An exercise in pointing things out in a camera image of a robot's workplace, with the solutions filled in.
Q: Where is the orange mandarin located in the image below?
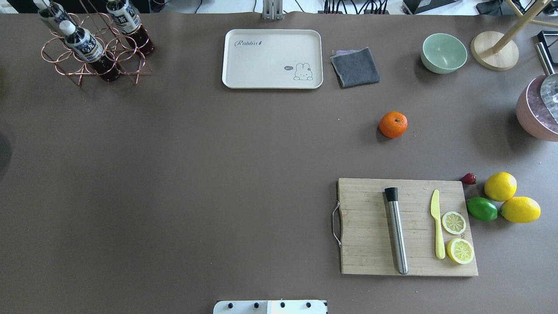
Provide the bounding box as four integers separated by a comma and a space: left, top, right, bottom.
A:
378, 111, 408, 138

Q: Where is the cream rabbit tray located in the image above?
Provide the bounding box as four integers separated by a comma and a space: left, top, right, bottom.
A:
221, 29, 323, 89

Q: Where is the grey cloth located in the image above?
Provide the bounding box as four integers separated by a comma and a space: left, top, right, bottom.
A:
330, 47, 381, 88

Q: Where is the wooden cutting board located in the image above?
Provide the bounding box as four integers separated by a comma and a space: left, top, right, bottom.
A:
337, 177, 478, 277

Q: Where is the yellow plastic knife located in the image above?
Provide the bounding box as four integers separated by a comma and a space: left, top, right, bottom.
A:
430, 189, 446, 259

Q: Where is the lemon slice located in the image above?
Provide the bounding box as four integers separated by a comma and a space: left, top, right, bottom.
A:
441, 211, 466, 235
446, 239, 474, 265

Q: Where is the red strawberry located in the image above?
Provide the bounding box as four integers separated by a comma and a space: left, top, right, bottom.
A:
460, 173, 477, 185

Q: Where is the green bowl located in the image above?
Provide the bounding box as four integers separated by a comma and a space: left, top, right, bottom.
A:
421, 33, 468, 74

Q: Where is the green lime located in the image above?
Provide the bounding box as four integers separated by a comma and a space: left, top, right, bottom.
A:
466, 197, 498, 222

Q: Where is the tea bottle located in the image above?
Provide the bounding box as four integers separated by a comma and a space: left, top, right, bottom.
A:
106, 0, 155, 56
59, 20, 119, 82
33, 0, 75, 34

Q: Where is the yellow lemon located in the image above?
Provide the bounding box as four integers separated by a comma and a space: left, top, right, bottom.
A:
500, 197, 541, 223
484, 172, 517, 201

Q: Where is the wooden cup stand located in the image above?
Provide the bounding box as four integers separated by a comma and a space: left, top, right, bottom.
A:
470, 0, 558, 71

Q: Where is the pink bowl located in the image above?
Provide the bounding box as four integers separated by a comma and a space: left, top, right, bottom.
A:
516, 75, 558, 142

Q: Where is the metal ice scoop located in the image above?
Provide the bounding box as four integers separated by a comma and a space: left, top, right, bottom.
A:
536, 42, 558, 123

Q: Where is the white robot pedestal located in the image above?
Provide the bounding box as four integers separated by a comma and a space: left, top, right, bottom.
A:
213, 300, 328, 314

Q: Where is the copper wire bottle rack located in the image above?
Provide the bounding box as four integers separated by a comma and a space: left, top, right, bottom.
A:
34, 0, 155, 85

